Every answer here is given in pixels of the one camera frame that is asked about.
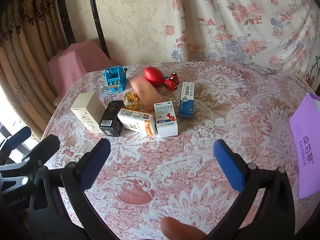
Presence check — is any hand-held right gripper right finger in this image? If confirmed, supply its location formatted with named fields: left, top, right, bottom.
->
left=205, top=139, right=295, bottom=240

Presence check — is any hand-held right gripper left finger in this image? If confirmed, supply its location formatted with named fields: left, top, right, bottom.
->
left=28, top=137, right=118, bottom=240

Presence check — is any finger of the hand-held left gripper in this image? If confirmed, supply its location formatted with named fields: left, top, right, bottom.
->
left=0, top=134, right=61, bottom=180
left=0, top=126, right=32, bottom=155

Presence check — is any black cardboard box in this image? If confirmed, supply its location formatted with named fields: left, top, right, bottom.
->
left=99, top=100, right=125, bottom=137

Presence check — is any cream cardboard box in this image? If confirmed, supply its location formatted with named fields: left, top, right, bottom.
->
left=70, top=92, right=105, bottom=134

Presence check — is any white orange tissue packet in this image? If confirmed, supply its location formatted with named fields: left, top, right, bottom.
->
left=117, top=107, right=157, bottom=136

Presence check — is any blue white medicine box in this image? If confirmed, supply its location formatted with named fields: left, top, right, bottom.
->
left=178, top=81, right=195, bottom=119

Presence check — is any white medicine box red figure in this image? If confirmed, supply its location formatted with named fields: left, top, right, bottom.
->
left=153, top=101, right=178, bottom=138

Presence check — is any purple fabric storage box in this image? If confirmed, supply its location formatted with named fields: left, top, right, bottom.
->
left=289, top=92, right=320, bottom=200

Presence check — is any blue toy slot machine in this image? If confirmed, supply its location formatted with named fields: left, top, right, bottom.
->
left=103, top=66, right=127, bottom=95

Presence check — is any red toy car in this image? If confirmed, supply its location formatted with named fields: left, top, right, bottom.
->
left=164, top=72, right=180, bottom=90

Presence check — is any person's right hand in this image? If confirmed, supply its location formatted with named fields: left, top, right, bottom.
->
left=161, top=217, right=208, bottom=240

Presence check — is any beige patterned curtain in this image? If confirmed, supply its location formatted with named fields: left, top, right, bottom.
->
left=0, top=0, right=75, bottom=140

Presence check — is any red rubber ball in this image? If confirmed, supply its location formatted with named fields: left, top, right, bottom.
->
left=143, top=66, right=166, bottom=87

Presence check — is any floral bed sheet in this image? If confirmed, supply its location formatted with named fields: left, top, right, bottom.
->
left=160, top=0, right=320, bottom=93

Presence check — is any gold chain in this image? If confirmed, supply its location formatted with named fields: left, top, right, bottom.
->
left=124, top=92, right=140, bottom=110

